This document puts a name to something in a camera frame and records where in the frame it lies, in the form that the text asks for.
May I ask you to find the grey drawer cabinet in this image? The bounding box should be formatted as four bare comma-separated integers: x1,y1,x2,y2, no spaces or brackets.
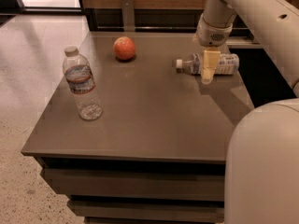
22,33,253,224

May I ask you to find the red apple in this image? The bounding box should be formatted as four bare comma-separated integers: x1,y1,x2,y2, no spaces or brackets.
113,36,135,61

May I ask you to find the clear plastic water bottle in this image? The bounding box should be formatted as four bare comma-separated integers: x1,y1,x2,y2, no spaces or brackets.
63,46,103,120

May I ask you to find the grey side shelf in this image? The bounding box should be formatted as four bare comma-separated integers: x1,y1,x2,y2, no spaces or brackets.
226,36,262,49

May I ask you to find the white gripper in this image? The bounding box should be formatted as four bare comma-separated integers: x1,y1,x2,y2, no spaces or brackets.
194,15,233,85

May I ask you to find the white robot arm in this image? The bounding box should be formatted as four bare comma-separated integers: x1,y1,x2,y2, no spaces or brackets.
196,0,299,224

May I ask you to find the blue label plastic bottle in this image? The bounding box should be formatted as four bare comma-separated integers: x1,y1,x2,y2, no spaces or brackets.
172,53,239,76

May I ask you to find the left metal wall bracket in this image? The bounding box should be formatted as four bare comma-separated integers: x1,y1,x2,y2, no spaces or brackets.
121,0,135,32

